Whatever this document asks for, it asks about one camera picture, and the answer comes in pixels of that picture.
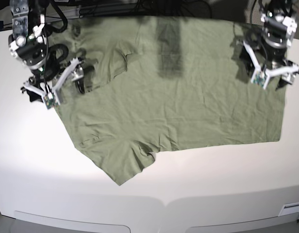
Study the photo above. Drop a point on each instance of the green T-shirt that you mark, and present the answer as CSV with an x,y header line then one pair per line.
x,y
155,84

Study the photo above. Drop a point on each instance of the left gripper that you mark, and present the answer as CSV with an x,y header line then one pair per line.
x,y
261,57

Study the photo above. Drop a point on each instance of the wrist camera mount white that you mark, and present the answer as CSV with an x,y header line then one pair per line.
x,y
262,75
51,98

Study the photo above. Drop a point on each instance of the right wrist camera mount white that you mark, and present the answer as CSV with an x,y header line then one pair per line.
x,y
51,98

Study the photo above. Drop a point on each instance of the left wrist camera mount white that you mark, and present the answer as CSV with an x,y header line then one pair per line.
x,y
262,75

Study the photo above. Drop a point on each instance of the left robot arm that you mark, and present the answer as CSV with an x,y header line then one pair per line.
x,y
279,18

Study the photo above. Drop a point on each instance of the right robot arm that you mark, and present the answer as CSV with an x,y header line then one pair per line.
x,y
33,22

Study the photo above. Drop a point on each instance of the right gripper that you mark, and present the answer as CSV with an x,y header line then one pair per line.
x,y
48,74

